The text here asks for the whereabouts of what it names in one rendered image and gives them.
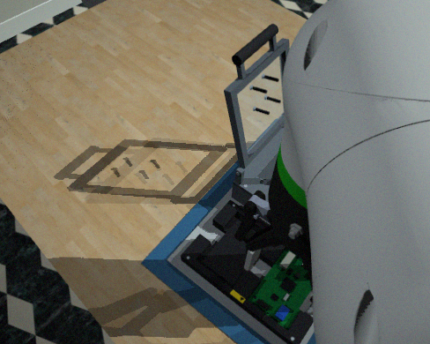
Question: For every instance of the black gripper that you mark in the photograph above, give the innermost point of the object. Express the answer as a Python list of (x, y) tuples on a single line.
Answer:
[(257, 207)]

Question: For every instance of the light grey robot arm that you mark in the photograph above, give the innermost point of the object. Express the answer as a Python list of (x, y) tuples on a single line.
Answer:
[(356, 93)]

